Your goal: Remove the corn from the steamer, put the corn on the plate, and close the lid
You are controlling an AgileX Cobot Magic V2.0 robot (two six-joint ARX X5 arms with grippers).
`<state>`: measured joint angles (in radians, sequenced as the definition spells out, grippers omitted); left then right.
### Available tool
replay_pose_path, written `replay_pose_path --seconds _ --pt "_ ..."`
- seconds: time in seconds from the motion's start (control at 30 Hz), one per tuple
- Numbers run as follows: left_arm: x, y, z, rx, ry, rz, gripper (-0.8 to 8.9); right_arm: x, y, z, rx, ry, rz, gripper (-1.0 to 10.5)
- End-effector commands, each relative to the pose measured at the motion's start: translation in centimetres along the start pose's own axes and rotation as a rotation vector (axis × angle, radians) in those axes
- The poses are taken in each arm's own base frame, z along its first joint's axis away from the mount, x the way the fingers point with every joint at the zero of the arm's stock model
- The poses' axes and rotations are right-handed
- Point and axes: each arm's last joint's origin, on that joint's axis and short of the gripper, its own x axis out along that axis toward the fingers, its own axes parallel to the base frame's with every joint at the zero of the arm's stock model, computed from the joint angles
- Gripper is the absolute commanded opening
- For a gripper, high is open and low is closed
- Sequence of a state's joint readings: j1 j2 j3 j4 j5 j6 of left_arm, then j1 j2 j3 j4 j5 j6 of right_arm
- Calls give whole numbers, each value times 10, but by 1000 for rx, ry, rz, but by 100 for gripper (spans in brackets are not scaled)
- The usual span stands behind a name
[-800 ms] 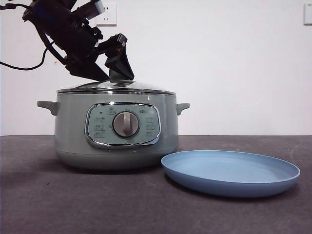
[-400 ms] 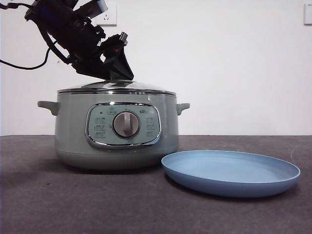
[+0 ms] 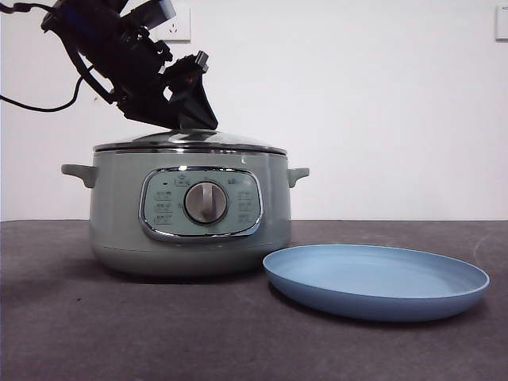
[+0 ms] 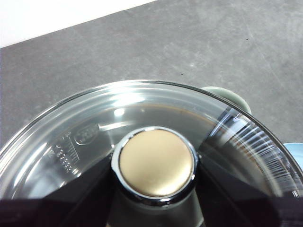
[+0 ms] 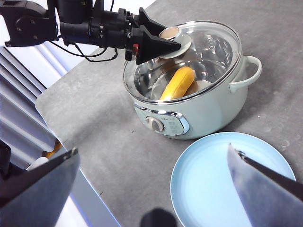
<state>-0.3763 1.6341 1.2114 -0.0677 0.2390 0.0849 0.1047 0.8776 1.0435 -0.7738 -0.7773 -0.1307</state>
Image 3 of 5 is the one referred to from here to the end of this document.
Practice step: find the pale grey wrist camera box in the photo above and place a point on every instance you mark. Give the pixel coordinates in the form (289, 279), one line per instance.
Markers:
(158, 14)

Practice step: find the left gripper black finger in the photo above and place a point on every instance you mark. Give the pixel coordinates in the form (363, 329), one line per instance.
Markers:
(196, 105)
(147, 107)

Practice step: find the pale green electric steamer pot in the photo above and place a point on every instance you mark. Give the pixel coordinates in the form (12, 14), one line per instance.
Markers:
(119, 222)

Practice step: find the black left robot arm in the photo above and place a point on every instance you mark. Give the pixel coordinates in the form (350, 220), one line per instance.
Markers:
(115, 43)

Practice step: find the glass lid with green knob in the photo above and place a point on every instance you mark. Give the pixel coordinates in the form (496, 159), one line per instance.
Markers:
(238, 142)

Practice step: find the white wall power socket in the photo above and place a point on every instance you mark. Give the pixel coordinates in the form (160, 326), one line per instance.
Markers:
(183, 29)

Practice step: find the blue round plate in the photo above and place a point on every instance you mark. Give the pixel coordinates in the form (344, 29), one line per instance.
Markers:
(377, 293)

